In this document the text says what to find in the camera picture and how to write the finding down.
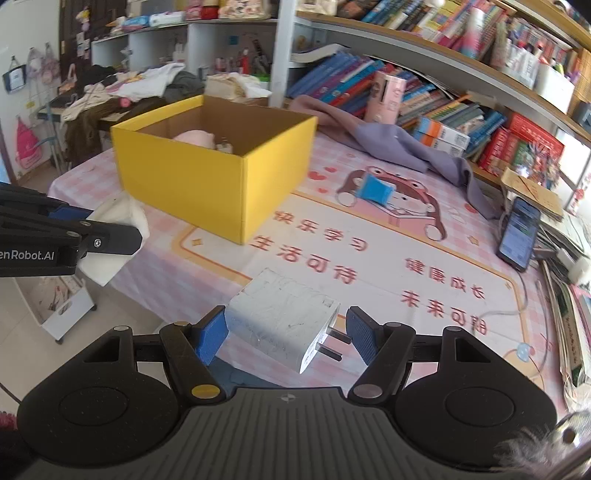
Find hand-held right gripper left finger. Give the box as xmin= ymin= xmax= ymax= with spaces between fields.
xmin=82 ymin=305 xmax=230 ymax=403

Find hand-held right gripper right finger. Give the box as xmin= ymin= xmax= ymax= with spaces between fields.
xmin=346 ymin=305 xmax=493 ymax=403

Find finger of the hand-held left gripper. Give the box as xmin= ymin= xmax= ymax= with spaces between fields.
xmin=0 ymin=220 xmax=144 ymax=258
xmin=0 ymin=182 xmax=95 ymax=222

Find yellow cardboard box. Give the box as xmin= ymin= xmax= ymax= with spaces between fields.
xmin=111 ymin=95 xmax=319 ymax=245

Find pink plush pig toy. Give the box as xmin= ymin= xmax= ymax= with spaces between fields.
xmin=173 ymin=130 xmax=217 ymax=148

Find white storage cart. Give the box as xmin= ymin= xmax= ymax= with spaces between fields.
xmin=14 ymin=272 xmax=98 ymax=345

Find pink checked tablecloth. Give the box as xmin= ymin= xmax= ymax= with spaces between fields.
xmin=46 ymin=134 xmax=573 ymax=416

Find black side table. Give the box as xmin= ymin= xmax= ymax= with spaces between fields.
xmin=37 ymin=95 xmax=116 ymax=123

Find pile of clothes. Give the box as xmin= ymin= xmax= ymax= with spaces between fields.
xmin=60 ymin=62 xmax=206 ymax=121

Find red fuzzy clothing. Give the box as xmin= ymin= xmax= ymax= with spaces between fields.
xmin=0 ymin=408 xmax=21 ymax=462

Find black smartphone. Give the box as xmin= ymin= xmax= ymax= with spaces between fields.
xmin=497 ymin=196 xmax=542 ymax=272

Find cream fabric tissue box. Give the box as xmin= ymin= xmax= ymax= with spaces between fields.
xmin=204 ymin=73 xmax=273 ymax=103

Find purple cloth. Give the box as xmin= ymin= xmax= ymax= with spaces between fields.
xmin=288 ymin=95 xmax=504 ymax=217

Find grey fuzzy cloth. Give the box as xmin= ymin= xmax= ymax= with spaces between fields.
xmin=496 ymin=413 xmax=591 ymax=480

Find stack of books and papers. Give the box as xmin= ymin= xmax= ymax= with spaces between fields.
xmin=536 ymin=217 xmax=591 ymax=411

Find orange and blue boxes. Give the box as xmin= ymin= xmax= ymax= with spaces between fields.
xmin=413 ymin=116 xmax=472 ymax=156

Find brown paper envelopes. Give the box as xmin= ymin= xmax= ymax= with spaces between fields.
xmin=500 ymin=167 xmax=567 ymax=221

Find white power adapter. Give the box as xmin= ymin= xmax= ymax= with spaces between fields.
xmin=567 ymin=257 xmax=591 ymax=283

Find pink cylindrical gadget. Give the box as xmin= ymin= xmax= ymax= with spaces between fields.
xmin=365 ymin=70 xmax=407 ymax=125

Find red boxed book set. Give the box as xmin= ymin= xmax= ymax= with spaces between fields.
xmin=478 ymin=113 xmax=566 ymax=190

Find colourful acrylic figure stand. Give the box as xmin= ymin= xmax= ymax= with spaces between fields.
xmin=517 ymin=141 xmax=555 ymax=185

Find row of blue books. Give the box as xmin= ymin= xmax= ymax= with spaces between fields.
xmin=288 ymin=51 xmax=509 ymax=158

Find white bookshelf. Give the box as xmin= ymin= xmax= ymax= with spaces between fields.
xmin=90 ymin=0 xmax=591 ymax=195

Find white pen holder containers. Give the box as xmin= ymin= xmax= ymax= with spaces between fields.
xmin=503 ymin=28 xmax=578 ymax=114

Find row of colourful shelf books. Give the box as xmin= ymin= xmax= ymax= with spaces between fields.
xmin=337 ymin=0 xmax=509 ymax=61

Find white charging cable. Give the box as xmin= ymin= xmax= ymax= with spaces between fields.
xmin=480 ymin=272 xmax=555 ymax=370

